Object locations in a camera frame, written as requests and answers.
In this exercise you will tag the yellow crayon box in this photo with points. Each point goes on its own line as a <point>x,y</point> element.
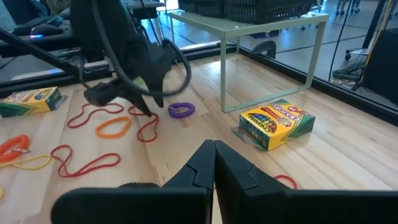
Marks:
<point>273,127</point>
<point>31,101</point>

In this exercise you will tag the red rubber band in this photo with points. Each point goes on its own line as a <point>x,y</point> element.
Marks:
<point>290,182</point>
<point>121,109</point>
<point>119,159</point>
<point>156,123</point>

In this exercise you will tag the orange coil wristband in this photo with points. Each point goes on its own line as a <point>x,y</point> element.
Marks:
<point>12,146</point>

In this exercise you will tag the black coil wristband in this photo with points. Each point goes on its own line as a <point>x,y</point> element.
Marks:
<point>138,185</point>

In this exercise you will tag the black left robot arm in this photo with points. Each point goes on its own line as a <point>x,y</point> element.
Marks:
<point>102,25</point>

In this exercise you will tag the black aluminium table frame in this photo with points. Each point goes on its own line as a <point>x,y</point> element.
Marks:
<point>342,94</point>

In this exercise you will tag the orange rubber band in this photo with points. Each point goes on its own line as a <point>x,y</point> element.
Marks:
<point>112,136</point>

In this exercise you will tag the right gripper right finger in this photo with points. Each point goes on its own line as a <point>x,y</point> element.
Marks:
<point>280,208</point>

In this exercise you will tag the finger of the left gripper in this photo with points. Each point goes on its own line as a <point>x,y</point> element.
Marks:
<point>138,101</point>
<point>159,93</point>

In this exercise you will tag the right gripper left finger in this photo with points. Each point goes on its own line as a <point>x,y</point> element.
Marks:
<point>140,205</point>

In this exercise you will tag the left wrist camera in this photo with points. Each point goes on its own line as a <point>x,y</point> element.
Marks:
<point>102,93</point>

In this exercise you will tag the black mesh basket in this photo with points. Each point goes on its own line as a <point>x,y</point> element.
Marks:
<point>210,7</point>
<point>186,6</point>
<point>267,11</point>

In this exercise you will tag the purple coil wristband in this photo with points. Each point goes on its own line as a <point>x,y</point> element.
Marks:
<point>182,113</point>

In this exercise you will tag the black cabinet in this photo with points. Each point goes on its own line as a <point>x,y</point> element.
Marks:
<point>382,68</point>

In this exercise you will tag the yellow rubber band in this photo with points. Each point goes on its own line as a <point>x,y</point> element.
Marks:
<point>37,163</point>

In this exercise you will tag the green perforated metal shelf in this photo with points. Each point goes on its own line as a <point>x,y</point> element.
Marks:
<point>248,26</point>

